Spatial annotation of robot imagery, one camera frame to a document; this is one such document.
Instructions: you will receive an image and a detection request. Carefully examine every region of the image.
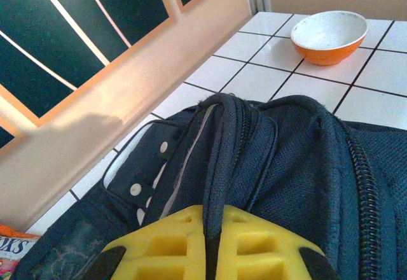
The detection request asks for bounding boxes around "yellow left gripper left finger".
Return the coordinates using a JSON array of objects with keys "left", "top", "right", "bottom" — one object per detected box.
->
[{"left": 83, "top": 205, "right": 207, "bottom": 280}]

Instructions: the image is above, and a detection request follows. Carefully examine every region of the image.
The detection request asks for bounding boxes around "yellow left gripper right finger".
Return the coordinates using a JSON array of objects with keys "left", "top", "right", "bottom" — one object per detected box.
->
[{"left": 216, "top": 205, "right": 340, "bottom": 280}]

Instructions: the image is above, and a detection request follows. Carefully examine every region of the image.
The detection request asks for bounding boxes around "navy blue backpack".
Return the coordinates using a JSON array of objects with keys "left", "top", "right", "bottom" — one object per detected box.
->
[{"left": 11, "top": 92, "right": 407, "bottom": 280}]

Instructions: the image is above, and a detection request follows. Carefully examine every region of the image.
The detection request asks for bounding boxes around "orange candy snack bag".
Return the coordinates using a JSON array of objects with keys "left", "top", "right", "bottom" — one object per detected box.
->
[{"left": 0, "top": 224, "right": 41, "bottom": 280}]

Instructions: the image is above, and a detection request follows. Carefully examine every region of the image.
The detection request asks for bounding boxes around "orange and white bowl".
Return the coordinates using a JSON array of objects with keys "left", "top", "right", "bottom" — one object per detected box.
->
[{"left": 290, "top": 10, "right": 369, "bottom": 67}]

